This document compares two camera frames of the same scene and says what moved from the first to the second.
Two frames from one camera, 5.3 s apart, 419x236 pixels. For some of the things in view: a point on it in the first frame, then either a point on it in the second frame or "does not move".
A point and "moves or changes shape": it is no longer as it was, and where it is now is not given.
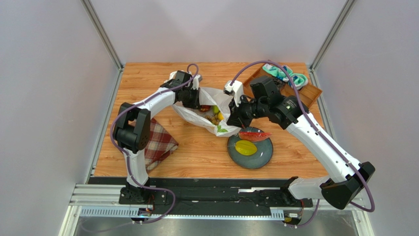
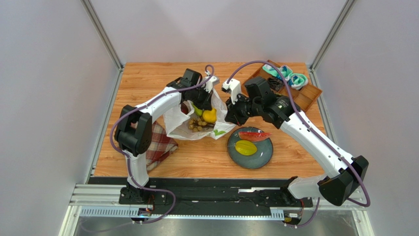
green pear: (216, 109) → (198, 111)
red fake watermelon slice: (254, 136) does not move
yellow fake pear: (221, 116) → (210, 116)
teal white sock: (273, 70) does not move
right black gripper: (236, 115) does not move
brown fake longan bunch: (214, 119) → (196, 124)
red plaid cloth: (162, 144) does not move
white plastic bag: (212, 114) moves or changes shape
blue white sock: (299, 81) does not move
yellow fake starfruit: (245, 147) does not move
